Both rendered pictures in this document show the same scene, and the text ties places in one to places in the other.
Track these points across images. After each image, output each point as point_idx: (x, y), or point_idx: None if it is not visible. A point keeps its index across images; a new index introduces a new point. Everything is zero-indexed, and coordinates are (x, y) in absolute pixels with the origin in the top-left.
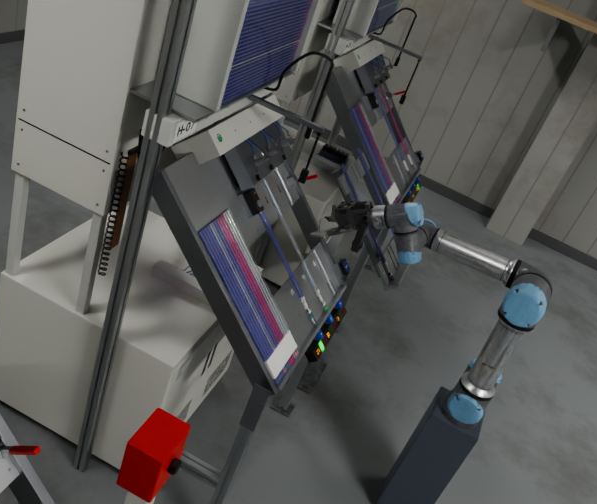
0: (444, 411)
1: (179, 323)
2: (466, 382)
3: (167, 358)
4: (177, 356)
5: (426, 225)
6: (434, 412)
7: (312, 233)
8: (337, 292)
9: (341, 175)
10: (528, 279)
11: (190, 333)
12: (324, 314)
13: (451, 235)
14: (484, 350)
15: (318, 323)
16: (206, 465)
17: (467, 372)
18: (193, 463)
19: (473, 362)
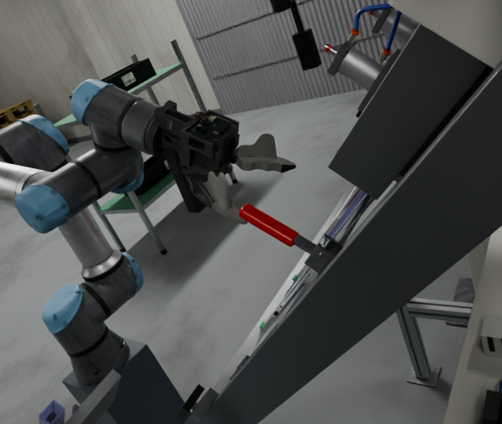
0: (127, 347)
1: None
2: (116, 253)
3: None
4: (498, 232)
5: (50, 173)
6: (140, 348)
7: (290, 161)
8: (226, 384)
9: (84, 408)
10: (11, 129)
11: (501, 268)
12: (270, 310)
13: (23, 171)
14: (88, 215)
15: (285, 289)
16: (428, 306)
17: (103, 267)
18: (444, 303)
19: (75, 297)
